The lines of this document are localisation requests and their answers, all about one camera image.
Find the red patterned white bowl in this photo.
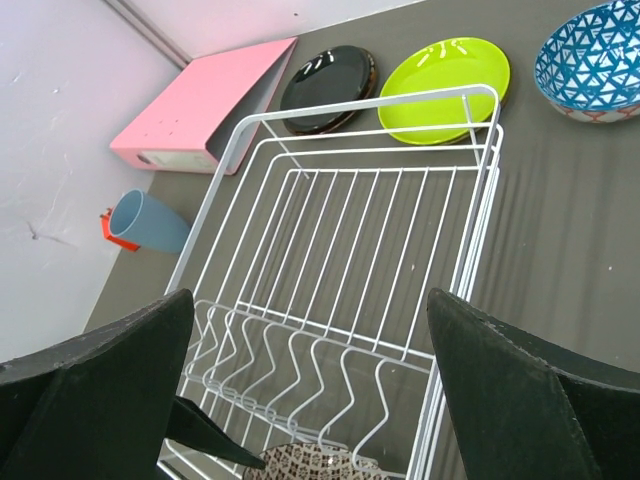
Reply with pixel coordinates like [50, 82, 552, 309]
[243, 443, 386, 479]

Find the lime green plate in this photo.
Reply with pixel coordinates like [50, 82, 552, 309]
[378, 37, 511, 145]

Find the black plate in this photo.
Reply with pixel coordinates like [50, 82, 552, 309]
[280, 45, 378, 135]

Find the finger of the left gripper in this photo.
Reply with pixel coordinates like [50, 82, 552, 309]
[169, 397, 265, 470]

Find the red cube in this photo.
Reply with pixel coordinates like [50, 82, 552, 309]
[100, 208, 140, 252]

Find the white wire dish rack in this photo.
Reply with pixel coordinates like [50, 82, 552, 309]
[169, 84, 504, 479]

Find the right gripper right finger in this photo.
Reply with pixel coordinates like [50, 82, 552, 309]
[427, 288, 639, 479]

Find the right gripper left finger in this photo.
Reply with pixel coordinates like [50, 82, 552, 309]
[1, 289, 194, 479]

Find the blue patterned bowl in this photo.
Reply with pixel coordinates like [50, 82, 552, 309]
[533, 1, 639, 124]

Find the blue plastic cup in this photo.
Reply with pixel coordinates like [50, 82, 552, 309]
[110, 189, 191, 254]

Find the pink ring binder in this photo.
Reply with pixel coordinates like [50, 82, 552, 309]
[110, 37, 297, 174]

